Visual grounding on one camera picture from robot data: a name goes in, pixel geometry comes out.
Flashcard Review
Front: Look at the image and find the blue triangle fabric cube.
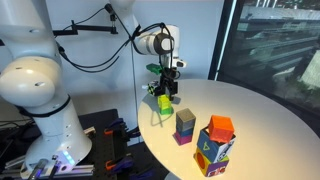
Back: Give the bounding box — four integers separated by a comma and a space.
197, 127, 236, 162

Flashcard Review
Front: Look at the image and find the yellow block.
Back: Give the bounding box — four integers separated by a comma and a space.
158, 95, 171, 109

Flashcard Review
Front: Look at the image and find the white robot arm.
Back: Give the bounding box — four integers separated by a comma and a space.
0, 0, 186, 180

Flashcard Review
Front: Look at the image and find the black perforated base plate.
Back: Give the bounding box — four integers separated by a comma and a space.
0, 108, 158, 180

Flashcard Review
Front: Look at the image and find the grey block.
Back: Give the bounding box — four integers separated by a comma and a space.
176, 108, 196, 131

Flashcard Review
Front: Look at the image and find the orange block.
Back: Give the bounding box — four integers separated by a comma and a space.
208, 115, 234, 143

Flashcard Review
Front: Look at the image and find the green block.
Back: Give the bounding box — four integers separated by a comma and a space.
159, 106, 173, 115

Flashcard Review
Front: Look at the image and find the magenta block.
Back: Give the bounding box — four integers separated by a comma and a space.
173, 132, 192, 145

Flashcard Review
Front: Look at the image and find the white round table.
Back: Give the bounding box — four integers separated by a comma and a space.
137, 78, 320, 180

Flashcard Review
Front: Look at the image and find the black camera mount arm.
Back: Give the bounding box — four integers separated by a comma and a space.
53, 21, 117, 36

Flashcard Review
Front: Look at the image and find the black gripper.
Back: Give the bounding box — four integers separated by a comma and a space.
151, 68, 179, 101

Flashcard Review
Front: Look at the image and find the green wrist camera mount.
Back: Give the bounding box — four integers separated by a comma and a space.
146, 63, 162, 75

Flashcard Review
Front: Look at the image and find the yellow purple fabric cube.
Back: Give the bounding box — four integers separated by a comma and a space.
193, 148, 229, 177

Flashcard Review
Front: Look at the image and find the black cable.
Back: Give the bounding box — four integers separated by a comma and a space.
56, 3, 183, 81

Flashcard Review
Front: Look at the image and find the orange handled clamp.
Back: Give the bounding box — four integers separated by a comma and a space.
104, 118, 127, 137

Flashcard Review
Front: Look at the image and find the teal blue block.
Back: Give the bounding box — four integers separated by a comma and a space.
176, 128, 194, 137

